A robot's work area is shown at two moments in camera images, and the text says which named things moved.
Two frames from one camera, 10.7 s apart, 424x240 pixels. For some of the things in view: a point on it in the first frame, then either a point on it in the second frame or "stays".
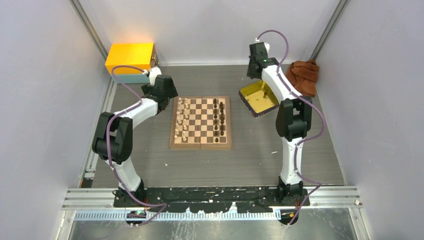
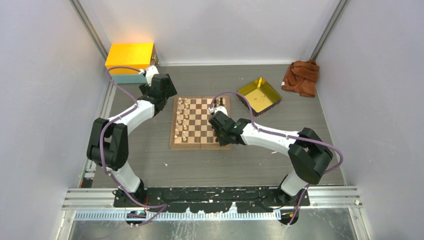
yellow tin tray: [258, 99] stays
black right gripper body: [248, 70] → [221, 136]
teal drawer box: [131, 78] stays
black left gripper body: [171, 93] stays
